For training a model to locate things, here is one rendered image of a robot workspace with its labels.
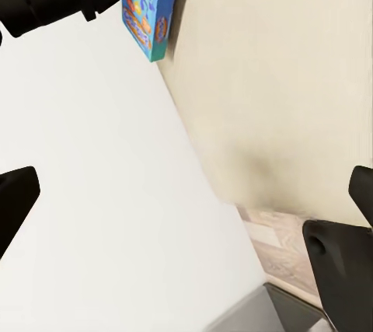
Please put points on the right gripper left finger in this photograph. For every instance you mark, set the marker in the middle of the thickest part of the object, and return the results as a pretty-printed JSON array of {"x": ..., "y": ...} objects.
[{"x": 19, "y": 190}]

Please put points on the bed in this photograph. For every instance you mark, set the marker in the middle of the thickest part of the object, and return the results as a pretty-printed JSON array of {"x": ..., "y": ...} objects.
[{"x": 276, "y": 97}]

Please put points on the board game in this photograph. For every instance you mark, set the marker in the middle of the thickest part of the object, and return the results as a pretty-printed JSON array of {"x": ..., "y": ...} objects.
[{"x": 148, "y": 21}]

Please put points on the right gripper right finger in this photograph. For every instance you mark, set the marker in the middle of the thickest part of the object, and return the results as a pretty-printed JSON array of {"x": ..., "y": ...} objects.
[{"x": 361, "y": 190}]

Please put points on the desk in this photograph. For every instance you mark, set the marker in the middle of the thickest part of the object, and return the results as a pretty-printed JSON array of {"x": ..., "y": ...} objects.
[{"x": 269, "y": 309}]

